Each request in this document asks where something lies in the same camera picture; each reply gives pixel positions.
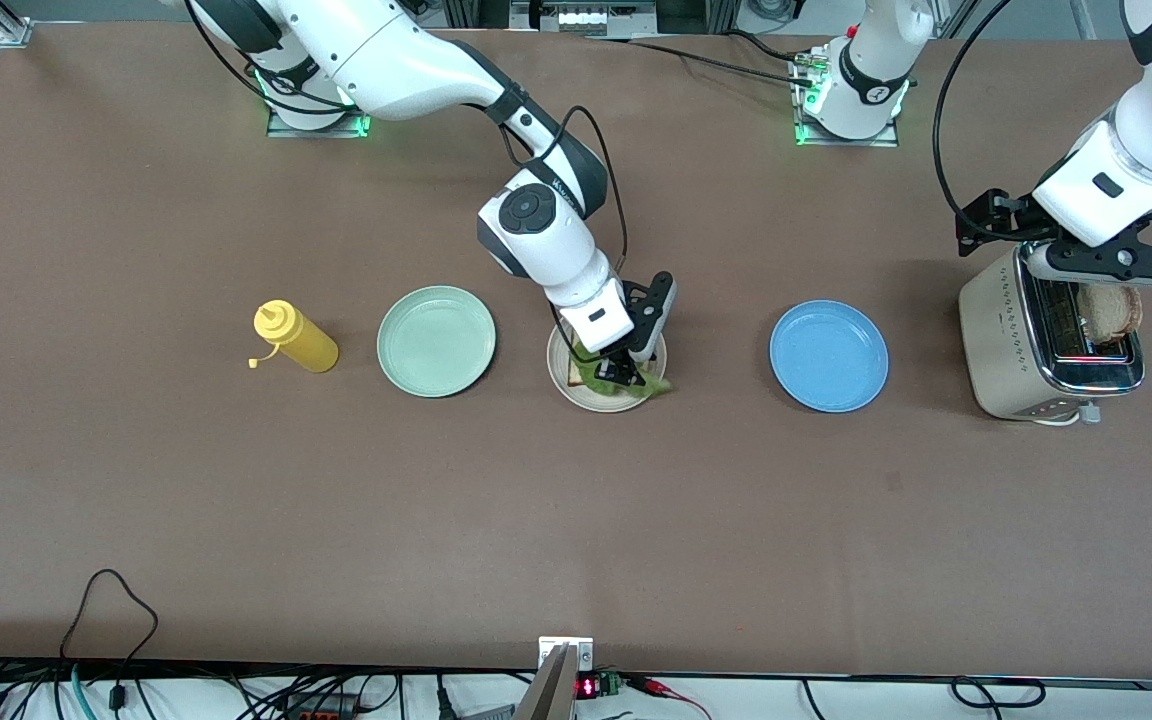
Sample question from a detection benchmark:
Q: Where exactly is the green lettuce leaf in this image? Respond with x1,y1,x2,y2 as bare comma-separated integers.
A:
576,355,674,403

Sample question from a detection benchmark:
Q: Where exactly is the yellow mustard squeeze bottle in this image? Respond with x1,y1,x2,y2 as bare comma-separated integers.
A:
249,300,340,374

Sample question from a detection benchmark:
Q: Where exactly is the beige plate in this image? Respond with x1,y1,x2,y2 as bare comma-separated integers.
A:
546,320,668,414

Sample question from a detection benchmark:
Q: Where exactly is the light green plate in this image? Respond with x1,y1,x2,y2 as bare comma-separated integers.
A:
377,286,497,399

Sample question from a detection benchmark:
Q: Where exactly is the blue plate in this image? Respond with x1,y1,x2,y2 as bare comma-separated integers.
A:
769,300,890,414

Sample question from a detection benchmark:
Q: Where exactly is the beige chrome toaster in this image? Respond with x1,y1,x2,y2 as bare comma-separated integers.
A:
958,240,1147,427

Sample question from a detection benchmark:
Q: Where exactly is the grey equipment box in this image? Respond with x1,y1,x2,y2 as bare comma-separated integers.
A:
511,0,657,33

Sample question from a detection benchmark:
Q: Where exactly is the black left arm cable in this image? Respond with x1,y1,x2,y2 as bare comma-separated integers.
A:
933,0,1022,236

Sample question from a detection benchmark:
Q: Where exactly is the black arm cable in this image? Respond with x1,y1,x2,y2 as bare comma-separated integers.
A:
933,0,1022,236
186,0,629,291

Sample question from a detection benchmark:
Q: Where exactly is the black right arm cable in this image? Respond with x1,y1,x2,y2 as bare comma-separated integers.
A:
186,0,629,291

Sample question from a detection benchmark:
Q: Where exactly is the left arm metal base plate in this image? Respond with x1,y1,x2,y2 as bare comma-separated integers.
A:
791,50,902,149

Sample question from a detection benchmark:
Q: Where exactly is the black cable across table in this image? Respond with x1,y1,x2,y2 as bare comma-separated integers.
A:
586,30,822,91

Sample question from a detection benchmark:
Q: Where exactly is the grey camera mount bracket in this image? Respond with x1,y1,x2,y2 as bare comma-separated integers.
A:
514,637,595,720

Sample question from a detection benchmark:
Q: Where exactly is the red wire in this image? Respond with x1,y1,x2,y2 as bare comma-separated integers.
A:
631,676,712,720

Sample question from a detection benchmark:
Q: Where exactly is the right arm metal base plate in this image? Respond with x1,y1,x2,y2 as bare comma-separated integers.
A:
266,100,377,139

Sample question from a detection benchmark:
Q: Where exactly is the black coiled cable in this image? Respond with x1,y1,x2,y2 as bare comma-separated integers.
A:
951,677,1047,709

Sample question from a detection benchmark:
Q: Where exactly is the thin black looped cable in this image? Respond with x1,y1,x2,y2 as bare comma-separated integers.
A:
61,569,159,713

